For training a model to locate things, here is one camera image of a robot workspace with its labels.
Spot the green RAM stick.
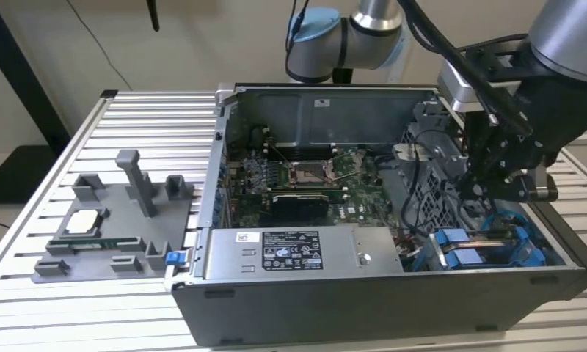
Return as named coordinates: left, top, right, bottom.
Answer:
left=53, top=238, right=141, bottom=249

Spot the black RAM slot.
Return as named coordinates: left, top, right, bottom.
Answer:
left=270, top=186, right=348, bottom=194
left=262, top=142, right=337, bottom=158

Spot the thin black wall cable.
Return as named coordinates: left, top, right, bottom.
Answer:
left=71, top=0, right=133, bottom=91

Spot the coloured wire bundle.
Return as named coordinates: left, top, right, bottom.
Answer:
left=394, top=229, right=426, bottom=261

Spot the black antenna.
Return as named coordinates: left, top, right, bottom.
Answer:
left=145, top=0, right=161, bottom=33

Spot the thick black cable bundle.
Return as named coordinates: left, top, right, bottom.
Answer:
left=394, top=0, right=535, bottom=137

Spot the CPU socket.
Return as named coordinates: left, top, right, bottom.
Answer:
left=285, top=161, right=333, bottom=188

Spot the gray metal disk bay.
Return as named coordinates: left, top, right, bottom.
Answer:
left=382, top=100, right=548, bottom=272

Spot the black open PC case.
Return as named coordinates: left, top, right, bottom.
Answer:
left=162, top=82, right=587, bottom=348

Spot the gray parts rack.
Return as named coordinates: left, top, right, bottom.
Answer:
left=30, top=149, right=195, bottom=285

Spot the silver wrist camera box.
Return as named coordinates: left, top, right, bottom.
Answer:
left=437, top=60, right=488, bottom=113

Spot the black slanted pole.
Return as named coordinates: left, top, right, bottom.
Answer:
left=0, top=0, right=73, bottom=148

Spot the blue disk wire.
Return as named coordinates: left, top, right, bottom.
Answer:
left=479, top=208, right=525, bottom=235

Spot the black graphics card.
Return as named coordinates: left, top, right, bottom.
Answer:
left=233, top=192, right=346, bottom=223

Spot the silver power supply unit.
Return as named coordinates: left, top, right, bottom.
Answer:
left=202, top=226, right=405, bottom=278

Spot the thin metal locking lever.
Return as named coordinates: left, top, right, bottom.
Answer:
left=266, top=142, right=293, bottom=166

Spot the black flat base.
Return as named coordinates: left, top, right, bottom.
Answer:
left=0, top=145, right=59, bottom=205

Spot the silver CPU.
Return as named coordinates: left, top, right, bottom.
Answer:
left=65, top=210, right=102, bottom=235

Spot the hard disk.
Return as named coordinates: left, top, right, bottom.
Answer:
left=432, top=226, right=544, bottom=257
left=444, top=248, right=547, bottom=271

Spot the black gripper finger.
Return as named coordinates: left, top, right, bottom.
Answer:
left=456, top=146, right=503, bottom=201
left=515, top=166, right=559, bottom=203

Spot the black cable in case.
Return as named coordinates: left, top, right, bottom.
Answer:
left=400, top=128, right=450, bottom=235

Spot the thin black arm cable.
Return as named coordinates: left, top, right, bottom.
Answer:
left=285, top=0, right=309, bottom=48

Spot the green motherboard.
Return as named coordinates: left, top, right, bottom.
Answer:
left=221, top=146, right=397, bottom=230

